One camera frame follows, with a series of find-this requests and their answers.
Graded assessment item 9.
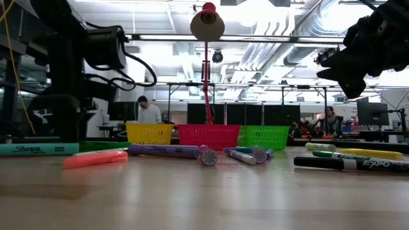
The blue Expo marker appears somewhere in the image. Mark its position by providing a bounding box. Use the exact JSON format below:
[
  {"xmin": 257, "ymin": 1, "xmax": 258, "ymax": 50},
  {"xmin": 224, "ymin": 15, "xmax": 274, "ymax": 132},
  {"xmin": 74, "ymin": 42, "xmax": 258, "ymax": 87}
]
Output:
[{"xmin": 223, "ymin": 147, "xmax": 258, "ymax": 165}]

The black computer monitor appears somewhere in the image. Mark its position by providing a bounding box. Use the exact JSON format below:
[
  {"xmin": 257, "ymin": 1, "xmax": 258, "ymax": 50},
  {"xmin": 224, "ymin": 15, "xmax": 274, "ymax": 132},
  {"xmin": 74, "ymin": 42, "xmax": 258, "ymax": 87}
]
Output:
[
  {"xmin": 356, "ymin": 101, "xmax": 390, "ymax": 127},
  {"xmin": 107, "ymin": 101, "xmax": 139, "ymax": 122}
]

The yellow hanging cable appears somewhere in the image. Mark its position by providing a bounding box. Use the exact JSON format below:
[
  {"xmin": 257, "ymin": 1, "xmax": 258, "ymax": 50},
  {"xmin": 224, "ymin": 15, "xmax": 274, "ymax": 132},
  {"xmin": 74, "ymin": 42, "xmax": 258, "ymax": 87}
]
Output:
[{"xmin": 0, "ymin": 0, "xmax": 36, "ymax": 135}]

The green plastic basket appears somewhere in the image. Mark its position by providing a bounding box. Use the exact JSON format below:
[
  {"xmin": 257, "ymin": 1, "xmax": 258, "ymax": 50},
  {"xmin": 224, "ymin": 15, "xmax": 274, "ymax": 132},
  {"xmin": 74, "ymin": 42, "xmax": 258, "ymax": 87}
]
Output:
[{"xmin": 238, "ymin": 125, "xmax": 291, "ymax": 151}]

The black partition panel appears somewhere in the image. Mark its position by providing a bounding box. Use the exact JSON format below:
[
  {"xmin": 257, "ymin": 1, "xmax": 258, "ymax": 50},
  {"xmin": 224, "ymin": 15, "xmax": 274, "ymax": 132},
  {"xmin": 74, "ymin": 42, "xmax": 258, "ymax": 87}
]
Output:
[
  {"xmin": 187, "ymin": 102, "xmax": 225, "ymax": 126},
  {"xmin": 263, "ymin": 103, "xmax": 301, "ymax": 127},
  {"xmin": 226, "ymin": 102, "xmax": 263, "ymax": 127}
]

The red plastic basket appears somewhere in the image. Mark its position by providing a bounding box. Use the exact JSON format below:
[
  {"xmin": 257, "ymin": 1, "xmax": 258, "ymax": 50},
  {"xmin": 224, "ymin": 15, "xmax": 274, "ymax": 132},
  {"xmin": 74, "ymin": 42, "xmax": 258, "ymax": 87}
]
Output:
[{"xmin": 176, "ymin": 124, "xmax": 242, "ymax": 151}]

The turquoise Sharpie highlighter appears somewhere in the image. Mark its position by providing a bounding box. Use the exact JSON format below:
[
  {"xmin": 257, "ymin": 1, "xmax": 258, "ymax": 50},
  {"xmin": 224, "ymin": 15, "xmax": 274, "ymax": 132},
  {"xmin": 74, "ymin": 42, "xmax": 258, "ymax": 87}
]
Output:
[{"xmin": 0, "ymin": 142, "xmax": 80, "ymax": 157}]

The yellow slim highlighter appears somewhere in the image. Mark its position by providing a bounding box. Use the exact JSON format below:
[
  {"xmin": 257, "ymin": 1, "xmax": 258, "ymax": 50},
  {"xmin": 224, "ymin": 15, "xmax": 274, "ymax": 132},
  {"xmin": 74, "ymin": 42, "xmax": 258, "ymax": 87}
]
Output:
[{"xmin": 337, "ymin": 148, "xmax": 405, "ymax": 160}]

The purple highlighter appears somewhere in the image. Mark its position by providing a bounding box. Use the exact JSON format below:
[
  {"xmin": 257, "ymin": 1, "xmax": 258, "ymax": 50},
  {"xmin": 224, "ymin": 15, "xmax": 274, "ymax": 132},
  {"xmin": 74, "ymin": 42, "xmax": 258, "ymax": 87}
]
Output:
[
  {"xmin": 198, "ymin": 144, "xmax": 219, "ymax": 167},
  {"xmin": 251, "ymin": 145, "xmax": 268, "ymax": 164},
  {"xmin": 127, "ymin": 144, "xmax": 201, "ymax": 160}
]

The pale green highlighter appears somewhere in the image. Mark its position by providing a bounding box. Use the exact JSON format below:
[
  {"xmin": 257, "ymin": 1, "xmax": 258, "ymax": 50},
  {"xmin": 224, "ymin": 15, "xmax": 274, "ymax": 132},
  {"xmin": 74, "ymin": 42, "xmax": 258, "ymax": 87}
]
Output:
[{"xmin": 304, "ymin": 142, "xmax": 337, "ymax": 153}]

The rig top crossbar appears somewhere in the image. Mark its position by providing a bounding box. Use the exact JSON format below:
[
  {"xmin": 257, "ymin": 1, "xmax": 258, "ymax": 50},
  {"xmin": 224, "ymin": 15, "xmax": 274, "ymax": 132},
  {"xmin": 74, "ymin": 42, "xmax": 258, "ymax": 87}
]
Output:
[{"xmin": 126, "ymin": 33, "xmax": 346, "ymax": 45}]

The black Expo marker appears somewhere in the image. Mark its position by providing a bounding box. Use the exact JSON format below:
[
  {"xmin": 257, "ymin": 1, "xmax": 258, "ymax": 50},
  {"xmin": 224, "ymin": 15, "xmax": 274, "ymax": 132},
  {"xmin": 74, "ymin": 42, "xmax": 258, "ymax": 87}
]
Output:
[{"xmin": 293, "ymin": 156, "xmax": 409, "ymax": 174}]

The red desk lamp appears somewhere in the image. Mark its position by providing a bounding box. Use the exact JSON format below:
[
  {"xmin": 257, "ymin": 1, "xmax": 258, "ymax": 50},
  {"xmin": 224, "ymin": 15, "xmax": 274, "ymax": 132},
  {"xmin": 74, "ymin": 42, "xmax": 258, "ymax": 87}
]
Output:
[{"xmin": 190, "ymin": 1, "xmax": 226, "ymax": 126}]

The orange slim highlighter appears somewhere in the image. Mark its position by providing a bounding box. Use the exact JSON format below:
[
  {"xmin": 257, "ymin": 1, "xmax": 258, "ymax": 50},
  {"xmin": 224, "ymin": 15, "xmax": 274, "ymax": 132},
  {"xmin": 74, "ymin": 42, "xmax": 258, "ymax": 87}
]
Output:
[{"xmin": 62, "ymin": 149, "xmax": 129, "ymax": 169}]

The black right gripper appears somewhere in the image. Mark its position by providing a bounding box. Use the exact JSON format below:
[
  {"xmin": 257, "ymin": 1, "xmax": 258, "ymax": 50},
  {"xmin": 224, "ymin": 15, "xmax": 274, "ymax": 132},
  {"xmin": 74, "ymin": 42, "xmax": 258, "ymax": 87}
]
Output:
[{"xmin": 316, "ymin": 0, "xmax": 409, "ymax": 100}]

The green Sharpie highlighter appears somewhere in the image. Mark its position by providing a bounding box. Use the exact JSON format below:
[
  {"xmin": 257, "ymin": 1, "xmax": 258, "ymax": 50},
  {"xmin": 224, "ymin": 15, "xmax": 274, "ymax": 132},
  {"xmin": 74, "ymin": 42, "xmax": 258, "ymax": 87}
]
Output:
[{"xmin": 78, "ymin": 141, "xmax": 132, "ymax": 152}]

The person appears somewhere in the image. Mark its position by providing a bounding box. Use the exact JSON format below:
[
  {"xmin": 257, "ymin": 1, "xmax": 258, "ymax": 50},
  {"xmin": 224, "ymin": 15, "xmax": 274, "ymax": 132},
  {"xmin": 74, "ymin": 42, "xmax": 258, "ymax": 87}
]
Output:
[
  {"xmin": 136, "ymin": 95, "xmax": 163, "ymax": 125},
  {"xmin": 314, "ymin": 105, "xmax": 344, "ymax": 137}
]

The yellow plastic basket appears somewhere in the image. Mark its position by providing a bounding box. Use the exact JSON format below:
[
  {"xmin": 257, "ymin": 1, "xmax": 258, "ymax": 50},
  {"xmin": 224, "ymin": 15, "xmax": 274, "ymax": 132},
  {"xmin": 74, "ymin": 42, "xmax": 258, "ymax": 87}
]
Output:
[{"xmin": 125, "ymin": 123, "xmax": 176, "ymax": 146}]

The green Expo marker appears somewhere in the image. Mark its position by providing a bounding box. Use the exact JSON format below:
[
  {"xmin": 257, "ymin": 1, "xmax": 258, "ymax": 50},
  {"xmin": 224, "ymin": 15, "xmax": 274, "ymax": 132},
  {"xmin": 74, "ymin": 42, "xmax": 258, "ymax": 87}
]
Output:
[{"xmin": 311, "ymin": 149, "xmax": 394, "ymax": 164}]

